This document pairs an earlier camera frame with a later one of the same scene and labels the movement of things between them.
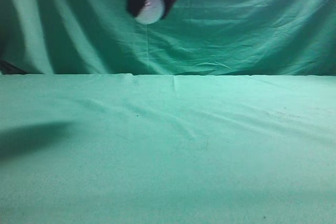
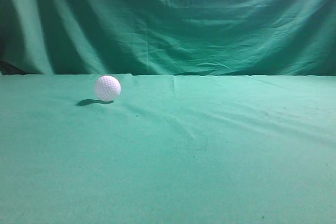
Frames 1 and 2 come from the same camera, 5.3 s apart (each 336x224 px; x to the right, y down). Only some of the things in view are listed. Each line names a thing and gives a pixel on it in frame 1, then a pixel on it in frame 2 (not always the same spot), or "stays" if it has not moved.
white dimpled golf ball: (152, 10) -> (107, 88)
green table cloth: (120, 148) stays
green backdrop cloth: (228, 23) stays
